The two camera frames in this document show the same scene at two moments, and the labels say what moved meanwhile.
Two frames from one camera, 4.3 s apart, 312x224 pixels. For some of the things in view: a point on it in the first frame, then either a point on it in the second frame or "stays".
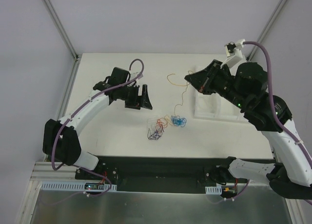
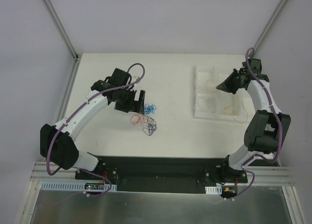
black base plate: x=172 y=174 stays
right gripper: x=209 y=78 -> x=234 y=81
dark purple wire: x=155 y=136 -> x=152 y=127
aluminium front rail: x=44 y=171 stays
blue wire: x=178 y=121 -> x=148 y=109
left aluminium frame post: x=55 y=17 stays
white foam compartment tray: x=212 y=105 stays
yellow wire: x=166 y=116 -> x=229 y=104
